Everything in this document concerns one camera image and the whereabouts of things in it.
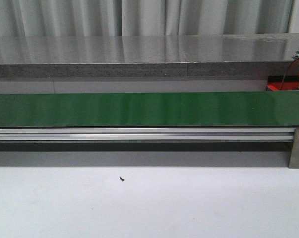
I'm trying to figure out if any green conveyor belt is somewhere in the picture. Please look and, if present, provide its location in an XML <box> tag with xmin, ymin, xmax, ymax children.
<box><xmin>0</xmin><ymin>91</ymin><xmax>299</xmax><ymax>127</ymax></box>

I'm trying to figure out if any red plastic bin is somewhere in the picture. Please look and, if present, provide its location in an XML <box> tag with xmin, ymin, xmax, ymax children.
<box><xmin>266</xmin><ymin>76</ymin><xmax>299</xmax><ymax>91</ymax></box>

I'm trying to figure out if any aluminium conveyor frame rail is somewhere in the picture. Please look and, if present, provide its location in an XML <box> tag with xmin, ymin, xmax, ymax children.
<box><xmin>0</xmin><ymin>127</ymin><xmax>295</xmax><ymax>141</ymax></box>

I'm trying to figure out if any grey stone shelf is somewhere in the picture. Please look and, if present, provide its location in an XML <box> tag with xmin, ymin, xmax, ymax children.
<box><xmin>0</xmin><ymin>33</ymin><xmax>299</xmax><ymax>78</ymax></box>

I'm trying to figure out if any grey pleated curtain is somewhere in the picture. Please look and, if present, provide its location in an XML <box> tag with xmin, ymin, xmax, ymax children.
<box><xmin>0</xmin><ymin>0</ymin><xmax>294</xmax><ymax>37</ymax></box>

